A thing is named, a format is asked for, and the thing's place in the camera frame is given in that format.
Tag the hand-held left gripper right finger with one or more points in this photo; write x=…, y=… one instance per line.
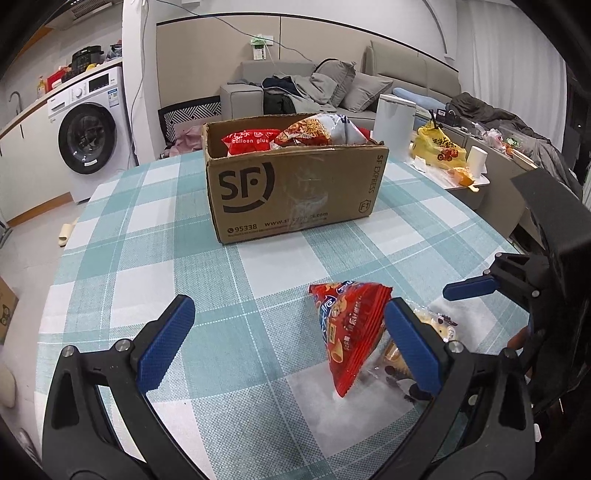
x=415, y=346

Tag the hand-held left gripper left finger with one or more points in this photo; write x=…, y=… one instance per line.
x=166, y=341

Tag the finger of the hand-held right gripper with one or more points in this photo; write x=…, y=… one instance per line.
x=466, y=288

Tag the clear cake packet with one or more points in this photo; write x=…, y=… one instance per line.
x=392, y=369

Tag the red triangular snack packet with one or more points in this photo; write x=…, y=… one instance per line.
x=351, y=327

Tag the brown cardboard box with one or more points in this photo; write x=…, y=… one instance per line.
x=286, y=189

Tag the noodle snack packet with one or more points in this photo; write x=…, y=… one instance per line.
x=304, y=131

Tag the person's right hand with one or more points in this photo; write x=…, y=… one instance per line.
x=517, y=340

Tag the checked tablecloth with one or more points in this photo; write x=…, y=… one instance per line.
x=184, y=258

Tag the white paper roll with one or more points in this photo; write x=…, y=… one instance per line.
x=477, y=161

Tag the yellow plastic bag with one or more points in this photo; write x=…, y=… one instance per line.
x=436, y=147

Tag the beige slipper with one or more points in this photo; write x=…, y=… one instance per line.
x=67, y=233

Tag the grey blanket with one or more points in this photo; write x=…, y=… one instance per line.
x=517, y=129

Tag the flat cardboard carton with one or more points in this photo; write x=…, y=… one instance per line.
x=7, y=309

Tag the white bin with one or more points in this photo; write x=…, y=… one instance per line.
x=393, y=120

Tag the light blue pillow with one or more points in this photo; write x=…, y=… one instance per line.
x=415, y=97

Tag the pink cloth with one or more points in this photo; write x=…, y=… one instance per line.
x=184, y=143

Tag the grey pillow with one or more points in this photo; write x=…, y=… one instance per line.
x=332, y=81
x=367, y=92

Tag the white washing machine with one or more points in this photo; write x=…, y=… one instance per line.
x=87, y=134

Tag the beige sofa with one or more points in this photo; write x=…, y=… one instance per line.
x=415, y=69

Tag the black patterned cushion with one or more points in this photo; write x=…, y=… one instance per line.
x=189, y=115

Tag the pile of dark clothes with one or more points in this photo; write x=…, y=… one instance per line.
x=284, y=97

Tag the kitchen counter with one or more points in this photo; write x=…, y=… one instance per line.
x=27, y=108

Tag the red box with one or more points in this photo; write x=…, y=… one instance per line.
x=57, y=78

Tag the black cooking pot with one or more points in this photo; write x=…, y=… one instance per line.
x=87, y=56

